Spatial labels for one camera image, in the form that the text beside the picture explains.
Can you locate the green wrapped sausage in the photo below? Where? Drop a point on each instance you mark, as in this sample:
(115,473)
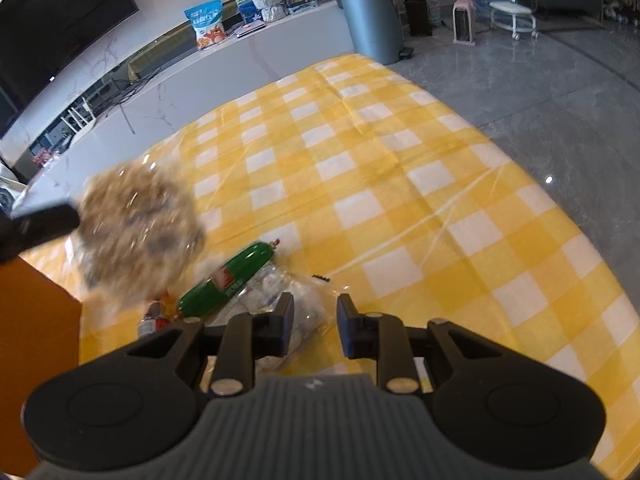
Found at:
(230,277)

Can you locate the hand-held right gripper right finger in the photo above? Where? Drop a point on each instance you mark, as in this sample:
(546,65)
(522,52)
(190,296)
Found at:
(347,330)

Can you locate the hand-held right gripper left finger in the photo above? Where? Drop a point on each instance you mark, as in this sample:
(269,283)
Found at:
(284,325)

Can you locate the white router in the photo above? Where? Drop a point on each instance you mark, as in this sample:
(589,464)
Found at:
(76,116)

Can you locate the grey pedal trash can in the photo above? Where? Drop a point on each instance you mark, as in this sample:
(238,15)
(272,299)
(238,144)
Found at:
(372,17)

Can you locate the pink box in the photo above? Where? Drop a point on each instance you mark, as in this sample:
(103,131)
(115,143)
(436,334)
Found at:
(41,157)

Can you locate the white rolling stool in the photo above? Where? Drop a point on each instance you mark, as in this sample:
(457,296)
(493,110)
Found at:
(512,12)

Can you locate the blue white box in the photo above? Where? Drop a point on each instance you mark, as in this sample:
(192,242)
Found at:
(250,11)

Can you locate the blue snack bag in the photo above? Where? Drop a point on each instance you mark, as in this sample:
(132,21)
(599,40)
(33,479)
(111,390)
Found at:
(209,22)

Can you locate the black wall television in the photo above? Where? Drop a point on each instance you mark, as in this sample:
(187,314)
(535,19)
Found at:
(55,25)

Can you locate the yellow checkered tablecloth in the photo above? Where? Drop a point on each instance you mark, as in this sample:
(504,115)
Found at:
(400,185)

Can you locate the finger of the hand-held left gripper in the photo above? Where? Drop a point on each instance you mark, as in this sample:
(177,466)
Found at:
(45,230)

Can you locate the clear packet of brown cake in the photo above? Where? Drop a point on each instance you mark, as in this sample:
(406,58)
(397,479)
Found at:
(140,230)

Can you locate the clear plastic snack packet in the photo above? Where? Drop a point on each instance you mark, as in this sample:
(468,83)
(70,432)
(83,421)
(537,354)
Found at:
(310,300)

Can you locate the small red-capped bottle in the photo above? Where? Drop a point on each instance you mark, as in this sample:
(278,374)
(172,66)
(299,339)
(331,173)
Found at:
(152,320)

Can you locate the pink space heater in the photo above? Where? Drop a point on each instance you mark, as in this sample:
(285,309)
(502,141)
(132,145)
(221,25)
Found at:
(464,22)

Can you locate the white marble television console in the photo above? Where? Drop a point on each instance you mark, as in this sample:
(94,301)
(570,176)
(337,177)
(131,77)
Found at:
(210,80)

